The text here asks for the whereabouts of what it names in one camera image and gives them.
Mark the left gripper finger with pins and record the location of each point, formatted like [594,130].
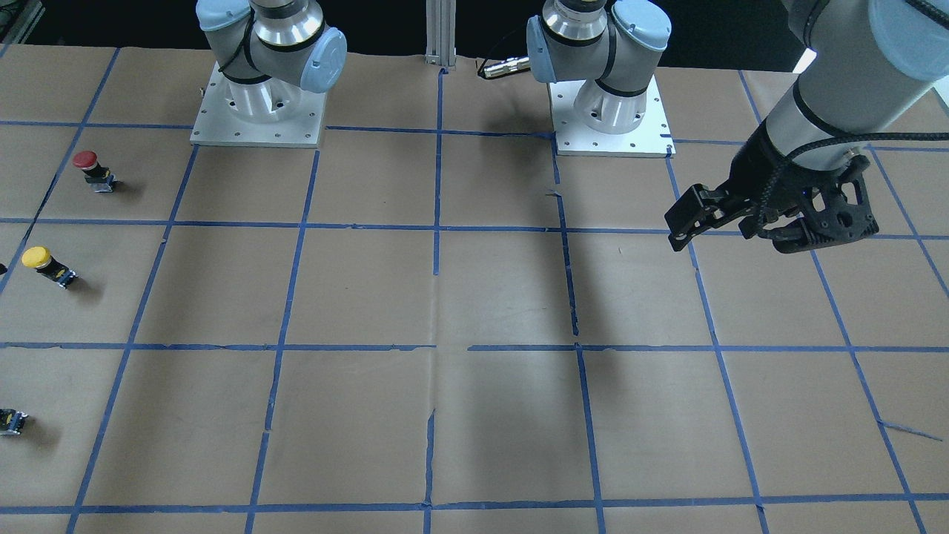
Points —
[681,235]
[700,208]

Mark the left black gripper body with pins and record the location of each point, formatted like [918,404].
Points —
[758,172]

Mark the yellow push button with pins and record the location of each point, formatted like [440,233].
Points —
[40,259]

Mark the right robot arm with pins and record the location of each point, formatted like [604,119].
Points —
[270,53]

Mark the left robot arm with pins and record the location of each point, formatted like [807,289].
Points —
[874,59]

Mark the red push button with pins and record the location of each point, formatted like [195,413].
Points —
[99,178]

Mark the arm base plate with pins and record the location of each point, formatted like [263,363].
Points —
[272,114]
[590,122]

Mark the aluminium frame post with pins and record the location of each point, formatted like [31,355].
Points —
[440,33]

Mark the small black switch block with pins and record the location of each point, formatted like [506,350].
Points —
[13,421]

